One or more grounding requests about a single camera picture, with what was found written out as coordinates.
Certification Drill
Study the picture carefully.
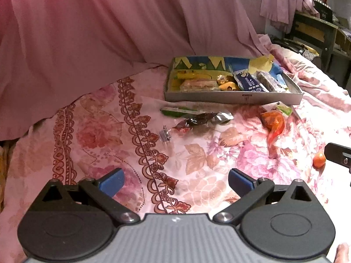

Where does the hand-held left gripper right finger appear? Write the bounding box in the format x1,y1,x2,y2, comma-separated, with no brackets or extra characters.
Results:
213,168,321,224

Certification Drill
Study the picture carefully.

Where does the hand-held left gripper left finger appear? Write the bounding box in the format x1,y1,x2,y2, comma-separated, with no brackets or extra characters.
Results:
30,168,141,224

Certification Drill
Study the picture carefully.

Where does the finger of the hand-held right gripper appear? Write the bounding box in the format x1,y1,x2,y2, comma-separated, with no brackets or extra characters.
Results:
324,142,351,187

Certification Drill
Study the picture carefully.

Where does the small orange round candy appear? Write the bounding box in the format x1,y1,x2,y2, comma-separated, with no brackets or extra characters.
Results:
313,153,327,168

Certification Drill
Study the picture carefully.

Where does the grey cardboard box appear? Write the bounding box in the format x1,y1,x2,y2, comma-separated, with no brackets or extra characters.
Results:
163,56,304,105

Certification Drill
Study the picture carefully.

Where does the gold foil snack packet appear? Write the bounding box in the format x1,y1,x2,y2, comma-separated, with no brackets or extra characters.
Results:
216,75,240,91

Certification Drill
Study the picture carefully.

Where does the blue and white snack packet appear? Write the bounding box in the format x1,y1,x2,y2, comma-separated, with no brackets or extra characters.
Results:
230,65,270,92

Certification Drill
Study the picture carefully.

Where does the long clear nut bar packet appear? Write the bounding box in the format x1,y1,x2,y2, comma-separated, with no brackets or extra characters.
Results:
179,79,220,92

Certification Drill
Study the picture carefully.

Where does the person's left hand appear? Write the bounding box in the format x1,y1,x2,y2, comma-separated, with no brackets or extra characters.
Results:
335,243,351,263

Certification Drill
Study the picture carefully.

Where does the pink floral bed sheet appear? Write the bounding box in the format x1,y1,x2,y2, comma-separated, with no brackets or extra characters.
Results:
0,42,351,263

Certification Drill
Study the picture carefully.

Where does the orange snack packet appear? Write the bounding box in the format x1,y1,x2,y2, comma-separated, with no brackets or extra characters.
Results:
259,110,286,158

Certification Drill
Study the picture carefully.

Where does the dark red clear snack packet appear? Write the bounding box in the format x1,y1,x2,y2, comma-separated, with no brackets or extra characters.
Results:
172,112,234,133

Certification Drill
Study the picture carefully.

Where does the green and white snack packet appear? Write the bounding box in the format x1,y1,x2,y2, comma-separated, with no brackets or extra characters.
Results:
261,101,294,117

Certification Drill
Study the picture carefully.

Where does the light blue packet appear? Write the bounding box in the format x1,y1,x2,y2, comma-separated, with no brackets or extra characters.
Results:
276,73,289,91

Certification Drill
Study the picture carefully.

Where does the white and dark patterned packet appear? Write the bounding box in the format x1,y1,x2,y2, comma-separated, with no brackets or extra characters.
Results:
256,71,284,92

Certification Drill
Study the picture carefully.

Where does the dark wooden table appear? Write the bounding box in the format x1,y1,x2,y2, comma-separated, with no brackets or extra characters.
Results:
284,0,351,81

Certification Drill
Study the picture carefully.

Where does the yellow and blue printed paper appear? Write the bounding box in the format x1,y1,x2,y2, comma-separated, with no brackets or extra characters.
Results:
168,55,275,88

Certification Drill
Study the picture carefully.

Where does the pink curtain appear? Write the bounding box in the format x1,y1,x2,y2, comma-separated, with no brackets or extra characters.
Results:
0,0,272,141

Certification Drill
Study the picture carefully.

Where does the hanging pink cloth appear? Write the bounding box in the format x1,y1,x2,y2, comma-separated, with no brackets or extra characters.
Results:
259,0,320,33

